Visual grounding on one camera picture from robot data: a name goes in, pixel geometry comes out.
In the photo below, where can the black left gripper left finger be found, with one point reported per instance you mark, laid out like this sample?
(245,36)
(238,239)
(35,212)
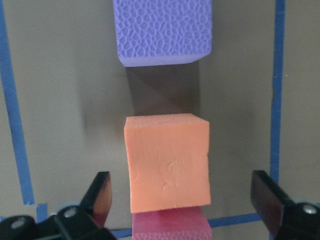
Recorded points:
(86,221)

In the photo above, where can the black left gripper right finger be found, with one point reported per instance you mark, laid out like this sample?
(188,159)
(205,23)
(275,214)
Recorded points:
(284,218)

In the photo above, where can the orange foam cube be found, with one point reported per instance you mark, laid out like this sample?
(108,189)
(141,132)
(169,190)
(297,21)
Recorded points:
(168,164)

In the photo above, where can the pink foam cube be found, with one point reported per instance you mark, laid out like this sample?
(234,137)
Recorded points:
(187,223)

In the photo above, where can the purple foam cube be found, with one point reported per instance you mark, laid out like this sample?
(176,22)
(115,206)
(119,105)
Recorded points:
(162,32)

